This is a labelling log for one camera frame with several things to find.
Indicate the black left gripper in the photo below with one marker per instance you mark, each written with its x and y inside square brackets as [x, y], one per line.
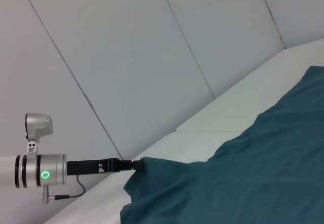
[83, 168]

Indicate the teal blue shirt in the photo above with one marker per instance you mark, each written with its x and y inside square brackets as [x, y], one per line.
[227, 183]

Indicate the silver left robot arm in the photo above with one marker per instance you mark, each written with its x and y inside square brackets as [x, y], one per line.
[50, 168]

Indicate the silver camera mount bracket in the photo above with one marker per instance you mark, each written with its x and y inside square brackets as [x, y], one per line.
[31, 148]

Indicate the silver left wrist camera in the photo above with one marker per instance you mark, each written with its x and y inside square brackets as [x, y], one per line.
[38, 125]

